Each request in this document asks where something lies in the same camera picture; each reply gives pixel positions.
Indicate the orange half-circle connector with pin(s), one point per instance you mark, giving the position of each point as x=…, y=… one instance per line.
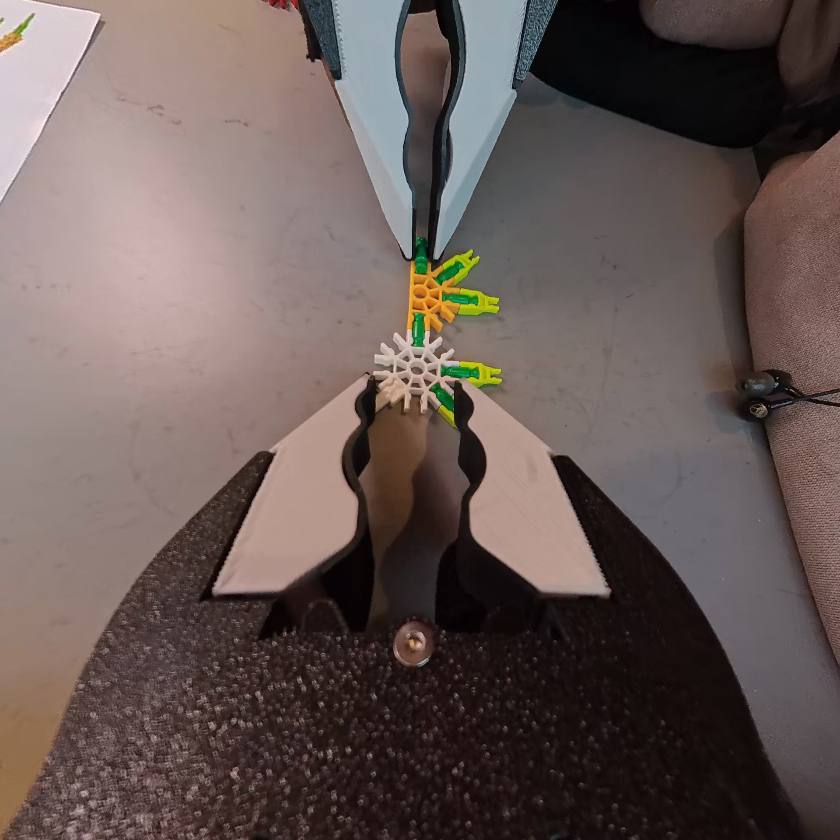
x=415, y=295

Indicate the black earbuds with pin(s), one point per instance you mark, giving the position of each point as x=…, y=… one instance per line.
x=754, y=384

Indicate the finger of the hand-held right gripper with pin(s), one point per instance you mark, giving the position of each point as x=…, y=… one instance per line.
x=371, y=79
x=489, y=72

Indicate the white snowflake connector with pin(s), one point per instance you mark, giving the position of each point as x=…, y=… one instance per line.
x=400, y=361

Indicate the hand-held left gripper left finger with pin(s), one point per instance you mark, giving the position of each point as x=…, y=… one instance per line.
x=302, y=518

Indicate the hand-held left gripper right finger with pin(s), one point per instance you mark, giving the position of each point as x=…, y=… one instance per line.
x=535, y=518

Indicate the person's right forearm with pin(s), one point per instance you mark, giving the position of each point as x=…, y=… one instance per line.
x=656, y=79

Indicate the white plastic rod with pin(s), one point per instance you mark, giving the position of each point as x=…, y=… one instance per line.
x=386, y=401

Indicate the printed instruction sheet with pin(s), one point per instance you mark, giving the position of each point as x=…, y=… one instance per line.
x=39, y=85

